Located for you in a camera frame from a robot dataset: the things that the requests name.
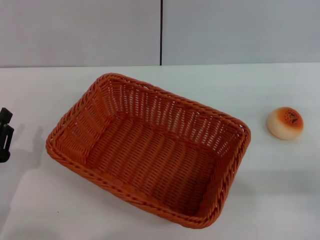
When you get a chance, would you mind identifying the orange woven plastic basket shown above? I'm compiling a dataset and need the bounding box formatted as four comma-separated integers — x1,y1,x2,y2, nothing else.
45,72,252,229

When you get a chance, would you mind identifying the round toy bread bun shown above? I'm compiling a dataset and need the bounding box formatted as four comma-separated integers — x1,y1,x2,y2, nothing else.
266,106,305,138

